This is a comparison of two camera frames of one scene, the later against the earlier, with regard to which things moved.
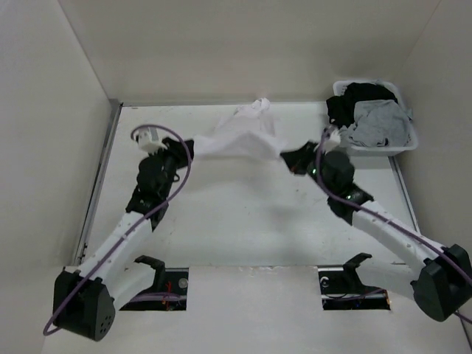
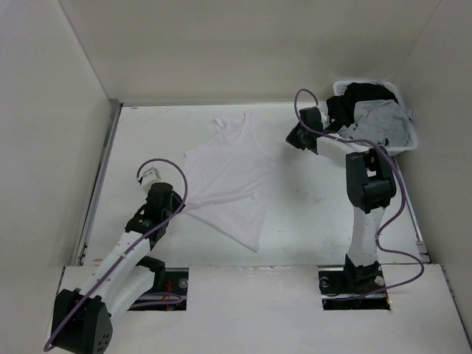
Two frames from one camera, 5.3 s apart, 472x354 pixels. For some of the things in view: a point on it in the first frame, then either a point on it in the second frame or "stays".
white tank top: [248, 131] -> [229, 178]
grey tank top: [376, 123] stays
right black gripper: [296, 159] -> [291, 139]
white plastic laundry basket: [338, 88] stays
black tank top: [341, 109] stays
